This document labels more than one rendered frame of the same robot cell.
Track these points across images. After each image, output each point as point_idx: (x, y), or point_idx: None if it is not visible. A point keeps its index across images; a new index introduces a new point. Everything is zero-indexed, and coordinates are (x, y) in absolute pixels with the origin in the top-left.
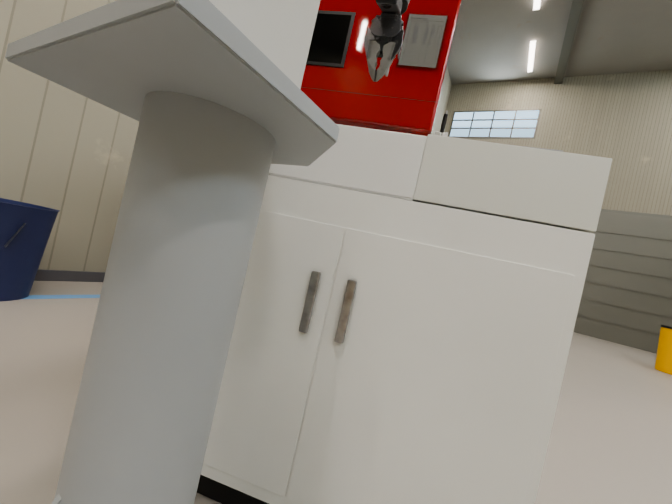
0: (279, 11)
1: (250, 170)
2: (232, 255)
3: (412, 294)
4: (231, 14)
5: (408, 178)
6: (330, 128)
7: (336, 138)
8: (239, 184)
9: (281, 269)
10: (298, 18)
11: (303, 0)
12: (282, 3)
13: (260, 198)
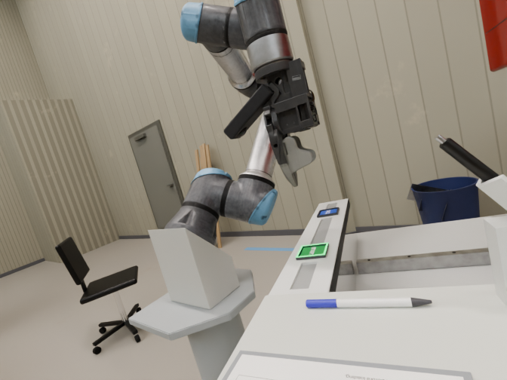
0: (178, 260)
1: (192, 335)
2: (203, 369)
3: None
4: (171, 277)
5: None
6: (165, 335)
7: (170, 339)
8: (191, 341)
9: None
10: (184, 254)
11: (182, 245)
12: (177, 256)
13: (205, 344)
